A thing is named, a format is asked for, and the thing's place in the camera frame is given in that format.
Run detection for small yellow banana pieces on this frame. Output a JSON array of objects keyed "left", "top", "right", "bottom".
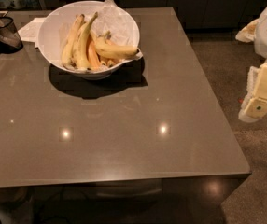
[{"left": 100, "top": 56, "right": 119, "bottom": 68}]

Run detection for dark mesh basket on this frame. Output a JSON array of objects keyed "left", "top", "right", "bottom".
[{"left": 0, "top": 17, "right": 23, "bottom": 54}]

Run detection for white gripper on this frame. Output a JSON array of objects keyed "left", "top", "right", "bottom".
[{"left": 235, "top": 8, "right": 267, "bottom": 123}]

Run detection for long yellow banana middle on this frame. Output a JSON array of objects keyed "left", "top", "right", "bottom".
[{"left": 73, "top": 12, "right": 98, "bottom": 71}]

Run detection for white paper sheet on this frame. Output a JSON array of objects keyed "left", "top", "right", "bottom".
[{"left": 18, "top": 18, "right": 45, "bottom": 43}]

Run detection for orange banana in bowl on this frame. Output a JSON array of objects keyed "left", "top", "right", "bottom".
[{"left": 88, "top": 38, "right": 101, "bottom": 71}]

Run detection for white bowl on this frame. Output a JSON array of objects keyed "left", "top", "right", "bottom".
[{"left": 37, "top": 1, "right": 142, "bottom": 80}]

